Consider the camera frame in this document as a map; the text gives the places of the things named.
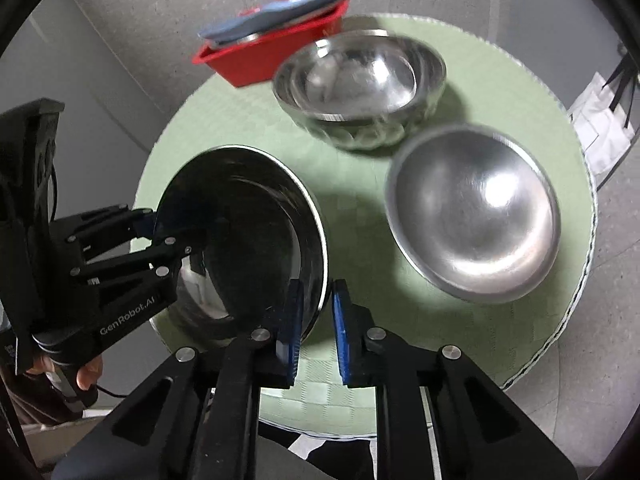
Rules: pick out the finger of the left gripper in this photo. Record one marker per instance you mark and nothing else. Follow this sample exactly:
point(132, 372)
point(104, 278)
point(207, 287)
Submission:
point(168, 254)
point(93, 233)

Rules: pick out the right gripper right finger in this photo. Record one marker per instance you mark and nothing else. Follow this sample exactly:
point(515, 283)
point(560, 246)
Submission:
point(438, 415)

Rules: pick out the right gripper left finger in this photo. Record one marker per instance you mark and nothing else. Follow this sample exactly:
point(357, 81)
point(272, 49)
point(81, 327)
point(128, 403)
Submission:
point(196, 415)

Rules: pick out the dark steel bowl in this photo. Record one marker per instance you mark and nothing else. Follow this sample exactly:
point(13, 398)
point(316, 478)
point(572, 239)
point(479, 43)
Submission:
point(248, 226)

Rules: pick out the smooth steel bowl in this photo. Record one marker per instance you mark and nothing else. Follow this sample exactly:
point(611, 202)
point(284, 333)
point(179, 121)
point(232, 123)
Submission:
point(473, 213)

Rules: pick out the faceted steel bowl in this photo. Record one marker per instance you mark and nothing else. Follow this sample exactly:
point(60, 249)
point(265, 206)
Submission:
point(361, 90)

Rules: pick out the red plastic bin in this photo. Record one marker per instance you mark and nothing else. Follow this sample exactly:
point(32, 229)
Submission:
point(258, 60)

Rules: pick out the steel plate in bin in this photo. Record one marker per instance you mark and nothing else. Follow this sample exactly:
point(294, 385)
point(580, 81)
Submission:
point(300, 24)

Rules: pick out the green checkered round mat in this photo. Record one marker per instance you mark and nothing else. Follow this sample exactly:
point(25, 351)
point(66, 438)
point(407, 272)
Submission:
point(486, 85)

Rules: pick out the blue plate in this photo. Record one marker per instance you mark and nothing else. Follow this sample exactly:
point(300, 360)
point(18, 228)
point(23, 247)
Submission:
point(301, 6)

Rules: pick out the white tote bag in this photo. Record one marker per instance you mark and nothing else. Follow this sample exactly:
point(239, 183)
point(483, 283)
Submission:
point(602, 118)

